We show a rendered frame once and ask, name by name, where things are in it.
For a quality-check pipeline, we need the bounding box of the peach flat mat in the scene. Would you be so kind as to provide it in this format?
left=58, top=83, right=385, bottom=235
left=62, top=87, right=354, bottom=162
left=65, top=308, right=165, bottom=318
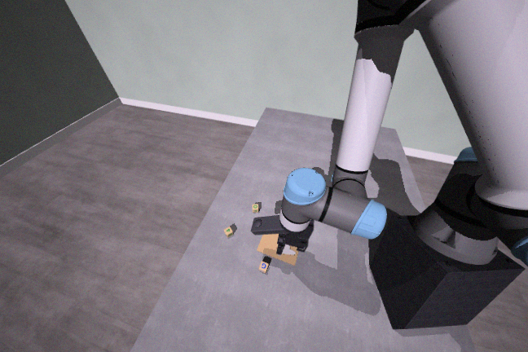
left=257, top=234, right=298, bottom=266

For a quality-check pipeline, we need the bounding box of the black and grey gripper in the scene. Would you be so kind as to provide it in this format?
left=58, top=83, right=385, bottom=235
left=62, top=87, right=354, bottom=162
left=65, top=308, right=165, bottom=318
left=276, top=219, right=315, bottom=256

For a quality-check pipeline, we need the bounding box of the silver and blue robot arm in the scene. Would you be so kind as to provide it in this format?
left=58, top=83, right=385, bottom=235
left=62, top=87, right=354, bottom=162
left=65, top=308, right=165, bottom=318
left=251, top=0, right=528, bottom=266

